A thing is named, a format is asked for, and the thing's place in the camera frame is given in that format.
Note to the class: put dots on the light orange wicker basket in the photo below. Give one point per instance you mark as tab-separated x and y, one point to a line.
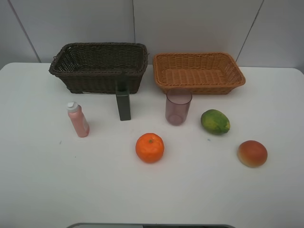
213	73

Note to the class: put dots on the red yellow peach fruit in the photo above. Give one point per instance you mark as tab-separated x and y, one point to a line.
252	154

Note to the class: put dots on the translucent purple plastic cup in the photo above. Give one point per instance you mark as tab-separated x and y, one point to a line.
178	102

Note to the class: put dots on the dark brown wicker basket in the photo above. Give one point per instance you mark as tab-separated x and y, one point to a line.
93	67

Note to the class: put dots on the green mango fruit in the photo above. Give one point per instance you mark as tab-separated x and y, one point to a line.
215	122

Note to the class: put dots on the pink bottle white cap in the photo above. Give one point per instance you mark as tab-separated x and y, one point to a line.
76	115

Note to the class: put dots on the orange tangerine fruit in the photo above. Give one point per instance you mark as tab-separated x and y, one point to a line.
150	148

